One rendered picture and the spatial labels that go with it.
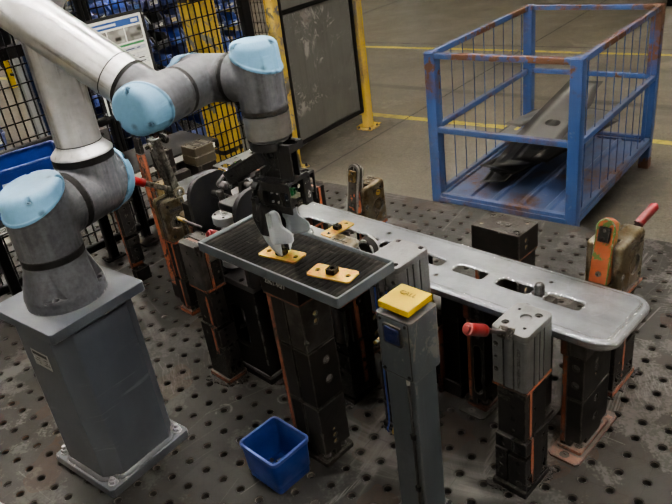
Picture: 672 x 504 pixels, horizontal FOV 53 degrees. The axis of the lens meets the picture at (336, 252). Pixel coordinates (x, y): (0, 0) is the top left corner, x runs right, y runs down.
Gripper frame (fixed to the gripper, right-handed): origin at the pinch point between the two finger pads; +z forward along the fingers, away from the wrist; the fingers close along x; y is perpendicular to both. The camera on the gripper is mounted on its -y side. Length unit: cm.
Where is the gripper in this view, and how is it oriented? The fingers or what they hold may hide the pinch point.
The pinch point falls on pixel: (280, 245)
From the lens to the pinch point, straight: 119.6
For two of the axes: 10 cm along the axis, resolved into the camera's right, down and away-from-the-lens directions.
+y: 8.2, 1.8, -5.5
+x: 5.6, -4.5, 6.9
